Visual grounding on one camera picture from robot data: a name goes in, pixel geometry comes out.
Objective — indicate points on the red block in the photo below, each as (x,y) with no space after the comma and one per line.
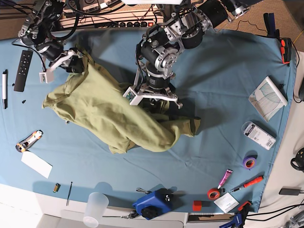
(197,205)

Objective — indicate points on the white marker pen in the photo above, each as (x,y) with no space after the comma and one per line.
(4,88)

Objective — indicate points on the black tweezers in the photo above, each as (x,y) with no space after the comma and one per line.
(69,192)

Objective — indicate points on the clear plastic case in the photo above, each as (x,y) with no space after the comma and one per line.
(258,135)

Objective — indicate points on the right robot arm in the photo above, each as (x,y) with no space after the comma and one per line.
(36,34)

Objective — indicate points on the blue tablecloth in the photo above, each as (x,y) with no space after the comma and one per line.
(214,82)

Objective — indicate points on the clear plastic cup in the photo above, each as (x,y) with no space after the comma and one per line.
(96,206)

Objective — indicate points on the pink glue tube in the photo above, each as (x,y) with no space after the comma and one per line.
(227,174)

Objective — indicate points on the white square card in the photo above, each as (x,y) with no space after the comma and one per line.
(226,202)

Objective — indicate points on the purple tape roll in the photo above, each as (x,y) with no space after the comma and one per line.
(249,162)

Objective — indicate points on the red tape roll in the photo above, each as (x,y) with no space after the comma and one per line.
(213,194)

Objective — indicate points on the blue clamp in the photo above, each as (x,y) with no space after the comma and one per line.
(269,20)
(238,220)

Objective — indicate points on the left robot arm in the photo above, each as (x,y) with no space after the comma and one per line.
(162,44)

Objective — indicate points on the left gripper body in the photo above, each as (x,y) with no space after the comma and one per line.
(149,84)

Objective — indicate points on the orange black clamp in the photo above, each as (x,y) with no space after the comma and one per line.
(286,50)

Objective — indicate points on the white paper card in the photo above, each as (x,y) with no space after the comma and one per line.
(36,163)

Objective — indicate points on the green t-shirt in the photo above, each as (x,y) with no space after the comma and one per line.
(94,100)

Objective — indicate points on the small green battery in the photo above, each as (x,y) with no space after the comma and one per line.
(56,187)

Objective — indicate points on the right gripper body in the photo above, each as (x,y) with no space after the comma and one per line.
(71,61)

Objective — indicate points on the blue clamp top right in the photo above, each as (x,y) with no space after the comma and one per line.
(269,20)

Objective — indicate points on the keys on ring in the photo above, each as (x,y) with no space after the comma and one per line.
(133,214)

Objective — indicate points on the orange utility knife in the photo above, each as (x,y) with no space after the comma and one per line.
(25,144)

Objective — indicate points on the black remote control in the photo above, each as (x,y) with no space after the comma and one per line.
(23,69)

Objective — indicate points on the blue clamp bottom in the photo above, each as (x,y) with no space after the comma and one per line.
(238,220)

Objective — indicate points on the blue plastic device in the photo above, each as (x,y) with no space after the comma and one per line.
(153,203)

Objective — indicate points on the orange screwdriver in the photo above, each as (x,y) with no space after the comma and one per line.
(249,183)

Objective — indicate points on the power strip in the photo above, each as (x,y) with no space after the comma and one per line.
(125,24)

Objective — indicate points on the black power adapter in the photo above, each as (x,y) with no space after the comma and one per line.
(290,192)

